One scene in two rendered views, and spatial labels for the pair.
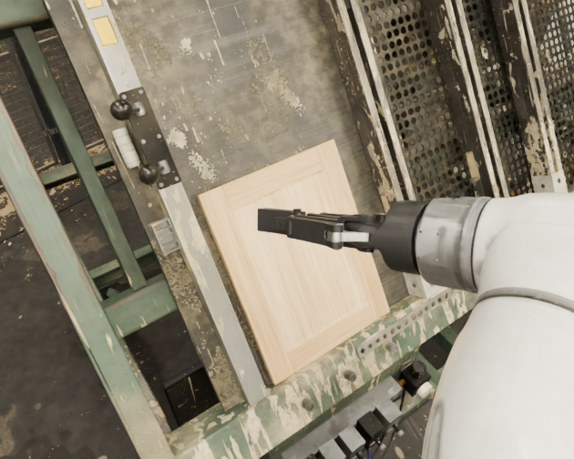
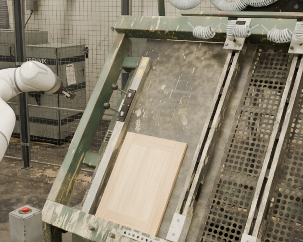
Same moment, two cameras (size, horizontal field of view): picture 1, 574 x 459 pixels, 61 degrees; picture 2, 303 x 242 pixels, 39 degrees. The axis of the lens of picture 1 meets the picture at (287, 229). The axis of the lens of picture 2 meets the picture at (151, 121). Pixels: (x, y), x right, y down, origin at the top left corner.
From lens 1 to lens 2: 199 cm
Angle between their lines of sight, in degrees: 65
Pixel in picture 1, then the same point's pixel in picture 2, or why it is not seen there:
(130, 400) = (62, 172)
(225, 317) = (100, 173)
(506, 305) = not seen: hidden behind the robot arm
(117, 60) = (136, 81)
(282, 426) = (81, 228)
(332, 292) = (139, 202)
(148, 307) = (94, 160)
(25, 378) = not seen: outside the picture
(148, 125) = (128, 100)
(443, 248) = not seen: hidden behind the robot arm
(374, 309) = (148, 227)
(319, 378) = (104, 225)
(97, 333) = (72, 147)
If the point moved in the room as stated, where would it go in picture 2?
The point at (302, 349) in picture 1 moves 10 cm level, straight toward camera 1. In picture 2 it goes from (112, 212) to (93, 214)
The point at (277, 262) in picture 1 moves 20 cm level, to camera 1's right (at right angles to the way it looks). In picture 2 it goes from (131, 172) to (144, 186)
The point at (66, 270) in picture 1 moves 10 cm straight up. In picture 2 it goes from (82, 126) to (81, 109)
